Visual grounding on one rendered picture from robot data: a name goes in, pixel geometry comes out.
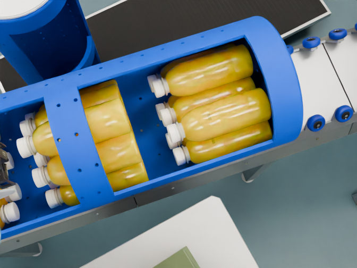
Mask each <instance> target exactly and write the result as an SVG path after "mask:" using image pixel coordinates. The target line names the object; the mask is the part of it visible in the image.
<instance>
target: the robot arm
mask: <svg viewBox="0 0 357 268"><path fill-rule="evenodd" d="M5 147H6V145H4V144H3V143H2V142H0V184H1V183H5V182H7V183H8V184H6V185H3V186H0V188H1V189H2V190H0V199H2V198H4V197H6V196H9V195H11V194H13V193H15V191H16V190H15V189H4V188H7V187H10V186H14V185H16V183H15V182H12V181H10V180H9V177H8V175H7V167H6V164H5V162H8V161H9V159H8V156H7V152H6V151H4V150H3V149H2V148H5ZM0 244H1V228H0Z"/></svg>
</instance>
